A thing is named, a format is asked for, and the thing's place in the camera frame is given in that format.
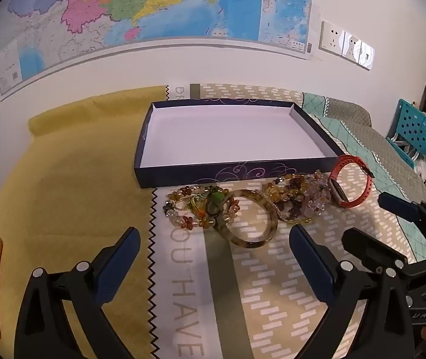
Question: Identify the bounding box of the dark red garnet bracelet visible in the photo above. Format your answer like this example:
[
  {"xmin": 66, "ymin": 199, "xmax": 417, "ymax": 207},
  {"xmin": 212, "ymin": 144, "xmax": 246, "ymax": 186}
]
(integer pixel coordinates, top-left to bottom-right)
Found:
[{"xmin": 273, "ymin": 179, "xmax": 311, "ymax": 222}]

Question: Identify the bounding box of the dark blue shallow box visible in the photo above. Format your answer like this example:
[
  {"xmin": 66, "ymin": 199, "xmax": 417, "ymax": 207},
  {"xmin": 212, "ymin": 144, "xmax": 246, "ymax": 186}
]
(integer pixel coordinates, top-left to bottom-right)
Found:
[{"xmin": 134, "ymin": 98, "xmax": 345, "ymax": 188}]

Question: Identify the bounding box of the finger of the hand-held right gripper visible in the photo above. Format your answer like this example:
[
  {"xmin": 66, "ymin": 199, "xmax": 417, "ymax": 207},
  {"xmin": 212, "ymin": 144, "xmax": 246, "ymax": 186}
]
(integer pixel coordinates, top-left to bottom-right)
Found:
[
  {"xmin": 341, "ymin": 227, "xmax": 410, "ymax": 275},
  {"xmin": 379, "ymin": 192, "xmax": 426, "ymax": 232}
]

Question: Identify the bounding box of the beige printed mat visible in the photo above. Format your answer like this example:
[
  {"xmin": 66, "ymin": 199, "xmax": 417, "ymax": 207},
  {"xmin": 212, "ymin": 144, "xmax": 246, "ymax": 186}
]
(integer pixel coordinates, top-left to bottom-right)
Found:
[{"xmin": 149, "ymin": 82, "xmax": 419, "ymax": 359}]

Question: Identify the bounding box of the green stone ring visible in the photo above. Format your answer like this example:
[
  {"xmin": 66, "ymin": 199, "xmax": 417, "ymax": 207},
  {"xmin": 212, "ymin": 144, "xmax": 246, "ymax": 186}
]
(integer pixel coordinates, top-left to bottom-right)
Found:
[{"xmin": 203, "ymin": 191, "xmax": 225, "ymax": 215}]

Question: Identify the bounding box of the colourful wall map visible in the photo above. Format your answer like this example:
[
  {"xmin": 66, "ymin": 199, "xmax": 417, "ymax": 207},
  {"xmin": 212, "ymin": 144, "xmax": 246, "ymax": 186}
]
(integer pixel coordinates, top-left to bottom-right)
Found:
[{"xmin": 0, "ymin": 0, "xmax": 313, "ymax": 101}]

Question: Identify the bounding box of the white wall socket panel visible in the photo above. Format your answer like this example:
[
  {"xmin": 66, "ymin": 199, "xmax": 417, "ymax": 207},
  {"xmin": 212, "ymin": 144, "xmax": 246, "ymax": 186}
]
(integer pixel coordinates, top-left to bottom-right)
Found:
[{"xmin": 318, "ymin": 20, "xmax": 374, "ymax": 71}]

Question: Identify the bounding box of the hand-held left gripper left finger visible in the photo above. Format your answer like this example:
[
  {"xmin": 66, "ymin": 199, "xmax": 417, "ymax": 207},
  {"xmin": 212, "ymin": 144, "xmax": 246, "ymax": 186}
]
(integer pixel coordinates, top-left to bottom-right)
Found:
[{"xmin": 14, "ymin": 226, "xmax": 141, "ymax": 359}]

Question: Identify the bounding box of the orange smart band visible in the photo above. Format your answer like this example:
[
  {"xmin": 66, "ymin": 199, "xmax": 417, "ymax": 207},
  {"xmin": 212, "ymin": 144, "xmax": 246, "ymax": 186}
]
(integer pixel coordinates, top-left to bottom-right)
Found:
[{"xmin": 327, "ymin": 154, "xmax": 374, "ymax": 209}]

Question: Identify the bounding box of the amber flower bead bracelet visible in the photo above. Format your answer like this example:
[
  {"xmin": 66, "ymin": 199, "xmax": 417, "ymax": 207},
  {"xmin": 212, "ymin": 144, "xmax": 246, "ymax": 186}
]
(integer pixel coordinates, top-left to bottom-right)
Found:
[{"xmin": 164, "ymin": 185, "xmax": 240, "ymax": 230}]

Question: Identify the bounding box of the clear crystal bead bracelet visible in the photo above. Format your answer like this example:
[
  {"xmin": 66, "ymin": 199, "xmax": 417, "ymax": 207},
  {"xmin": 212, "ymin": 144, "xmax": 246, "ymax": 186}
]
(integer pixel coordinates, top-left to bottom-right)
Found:
[{"xmin": 303, "ymin": 174, "xmax": 339, "ymax": 218}]

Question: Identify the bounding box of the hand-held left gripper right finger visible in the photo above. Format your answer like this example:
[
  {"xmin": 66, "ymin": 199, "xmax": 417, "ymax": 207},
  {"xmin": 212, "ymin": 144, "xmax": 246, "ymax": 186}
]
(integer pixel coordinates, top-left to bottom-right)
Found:
[{"xmin": 289, "ymin": 225, "xmax": 423, "ymax": 359}]

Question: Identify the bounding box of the yellow cloth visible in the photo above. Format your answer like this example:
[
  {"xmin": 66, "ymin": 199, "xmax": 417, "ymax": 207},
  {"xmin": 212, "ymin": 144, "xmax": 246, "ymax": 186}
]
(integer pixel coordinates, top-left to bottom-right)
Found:
[{"xmin": 0, "ymin": 85, "xmax": 170, "ymax": 359}]

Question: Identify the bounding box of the blue plastic chair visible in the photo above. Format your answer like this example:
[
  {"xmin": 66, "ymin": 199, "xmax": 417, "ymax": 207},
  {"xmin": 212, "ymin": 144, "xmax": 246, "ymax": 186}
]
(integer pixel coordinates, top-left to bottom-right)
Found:
[{"xmin": 387, "ymin": 98, "xmax": 426, "ymax": 169}]

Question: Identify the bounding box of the tortoiseshell bangle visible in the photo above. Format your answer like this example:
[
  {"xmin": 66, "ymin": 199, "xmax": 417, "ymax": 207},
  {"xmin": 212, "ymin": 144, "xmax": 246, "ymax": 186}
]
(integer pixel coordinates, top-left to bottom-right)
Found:
[{"xmin": 218, "ymin": 189, "xmax": 278, "ymax": 249}]

